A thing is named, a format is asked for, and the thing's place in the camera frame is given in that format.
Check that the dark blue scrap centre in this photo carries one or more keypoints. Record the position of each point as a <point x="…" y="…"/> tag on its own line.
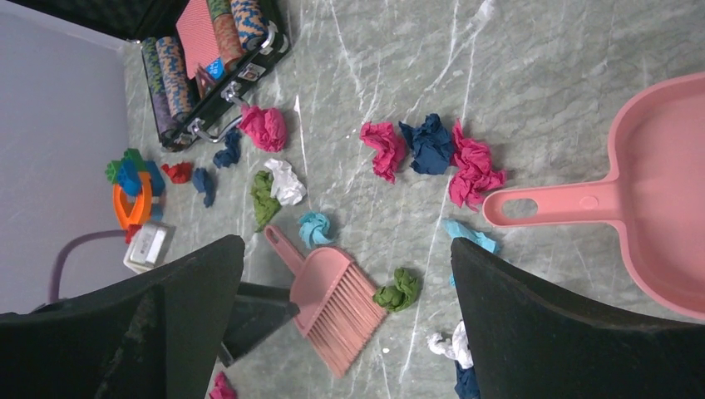
<point x="431" y="145"/>

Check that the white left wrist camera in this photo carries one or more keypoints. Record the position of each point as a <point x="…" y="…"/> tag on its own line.
<point x="148" y="247"/>

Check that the dark blue scrap lower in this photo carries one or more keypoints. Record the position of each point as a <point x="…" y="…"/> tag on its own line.
<point x="467" y="386"/>

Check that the pink hand brush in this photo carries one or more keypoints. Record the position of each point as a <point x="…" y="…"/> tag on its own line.
<point x="336" y="312"/>

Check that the pink playing card deck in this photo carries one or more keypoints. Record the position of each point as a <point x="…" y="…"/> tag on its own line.
<point x="197" y="39"/>

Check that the green paper scrap left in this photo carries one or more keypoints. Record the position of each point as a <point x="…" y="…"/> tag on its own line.
<point x="265" y="205"/>

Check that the pink dustpan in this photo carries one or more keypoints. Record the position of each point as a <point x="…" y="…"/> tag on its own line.
<point x="653" y="194"/>

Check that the pink paper scrap by case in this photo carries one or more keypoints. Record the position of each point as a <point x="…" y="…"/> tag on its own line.
<point x="265" y="127"/>

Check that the green paper scrap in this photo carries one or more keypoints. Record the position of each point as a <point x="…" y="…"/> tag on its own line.
<point x="265" y="205"/>
<point x="401" y="294"/>

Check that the white twisted paper scrap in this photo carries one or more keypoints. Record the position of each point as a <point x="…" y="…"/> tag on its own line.
<point x="456" y="347"/>

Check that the red paper scrap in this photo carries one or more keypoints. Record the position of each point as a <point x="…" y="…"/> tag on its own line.
<point x="179" y="173"/>

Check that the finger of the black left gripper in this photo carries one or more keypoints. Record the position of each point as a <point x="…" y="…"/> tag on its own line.
<point x="258" y="311"/>

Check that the pink paper scrap near edge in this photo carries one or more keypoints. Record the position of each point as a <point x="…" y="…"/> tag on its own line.
<point x="222" y="388"/>

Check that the black poker chip case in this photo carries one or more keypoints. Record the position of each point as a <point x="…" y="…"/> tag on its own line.
<point x="250" y="35"/>

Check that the green and blue toy bricks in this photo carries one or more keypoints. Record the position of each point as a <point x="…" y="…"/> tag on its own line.
<point x="126" y="173"/>

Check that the pink scrap centre right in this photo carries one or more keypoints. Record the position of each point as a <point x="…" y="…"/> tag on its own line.
<point x="476" y="174"/>

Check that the green paper scrap centre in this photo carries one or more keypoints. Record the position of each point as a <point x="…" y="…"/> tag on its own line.
<point x="401" y="294"/>

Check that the pink scrap centre left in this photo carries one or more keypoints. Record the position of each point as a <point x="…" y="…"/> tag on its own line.
<point x="390" y="147"/>

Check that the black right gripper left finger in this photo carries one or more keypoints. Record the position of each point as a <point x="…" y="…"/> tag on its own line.
<point x="154" y="335"/>

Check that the dark blue scrap by case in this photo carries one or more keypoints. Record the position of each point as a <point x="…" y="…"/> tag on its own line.
<point x="231" y="153"/>

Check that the light blue scrap right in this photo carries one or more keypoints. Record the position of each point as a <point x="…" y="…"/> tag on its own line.
<point x="456" y="229"/>

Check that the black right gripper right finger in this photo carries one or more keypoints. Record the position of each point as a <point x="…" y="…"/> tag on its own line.
<point x="531" y="338"/>

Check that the orange horseshoe toy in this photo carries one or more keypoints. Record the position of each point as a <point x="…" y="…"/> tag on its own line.
<point x="136" y="211"/>

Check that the dark blue scrap far left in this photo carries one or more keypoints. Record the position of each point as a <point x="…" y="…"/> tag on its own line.
<point x="203" y="183"/>

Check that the light blue scrap on brush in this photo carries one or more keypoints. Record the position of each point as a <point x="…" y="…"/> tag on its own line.
<point x="314" y="229"/>

